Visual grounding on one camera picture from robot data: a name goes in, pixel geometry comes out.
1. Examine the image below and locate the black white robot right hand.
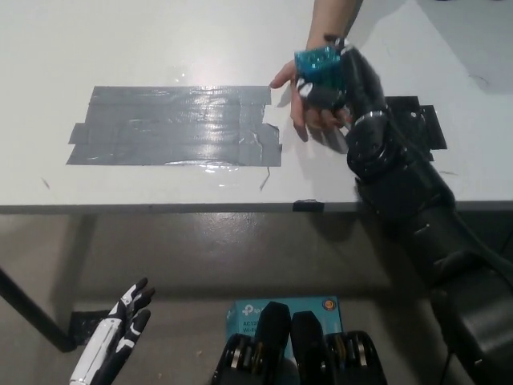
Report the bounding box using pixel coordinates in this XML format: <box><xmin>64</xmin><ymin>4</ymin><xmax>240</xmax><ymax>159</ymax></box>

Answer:
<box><xmin>297</xmin><ymin>34</ymin><xmax>390</xmax><ymax>123</ymax></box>

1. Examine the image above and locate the person's bare hand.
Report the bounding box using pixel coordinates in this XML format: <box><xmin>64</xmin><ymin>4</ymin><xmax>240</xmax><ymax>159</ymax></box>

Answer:
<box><xmin>269</xmin><ymin>34</ymin><xmax>354</xmax><ymax>142</ymax></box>

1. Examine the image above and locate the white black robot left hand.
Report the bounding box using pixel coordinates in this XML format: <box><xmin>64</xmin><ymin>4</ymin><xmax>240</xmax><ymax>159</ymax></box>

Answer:
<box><xmin>68</xmin><ymin>278</ymin><xmax>156</xmax><ymax>385</ymax></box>

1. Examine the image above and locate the black tape square marker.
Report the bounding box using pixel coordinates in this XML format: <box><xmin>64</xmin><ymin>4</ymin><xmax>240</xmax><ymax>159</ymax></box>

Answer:
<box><xmin>383</xmin><ymin>95</ymin><xmax>448</xmax><ymax>162</ymax></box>

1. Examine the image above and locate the black table leg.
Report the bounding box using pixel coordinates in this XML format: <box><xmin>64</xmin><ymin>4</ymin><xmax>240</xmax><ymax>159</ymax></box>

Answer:
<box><xmin>0</xmin><ymin>266</ymin><xmax>76</xmax><ymax>354</ymax></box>

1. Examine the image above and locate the teal router box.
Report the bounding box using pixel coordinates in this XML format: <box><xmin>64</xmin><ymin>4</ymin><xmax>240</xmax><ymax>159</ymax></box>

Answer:
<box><xmin>224</xmin><ymin>296</ymin><xmax>345</xmax><ymax>362</ymax></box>

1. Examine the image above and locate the grey duct tape patch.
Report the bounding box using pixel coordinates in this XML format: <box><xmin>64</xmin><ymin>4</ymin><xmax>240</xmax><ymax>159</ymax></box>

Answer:
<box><xmin>64</xmin><ymin>85</ymin><xmax>283</xmax><ymax>168</ymax></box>

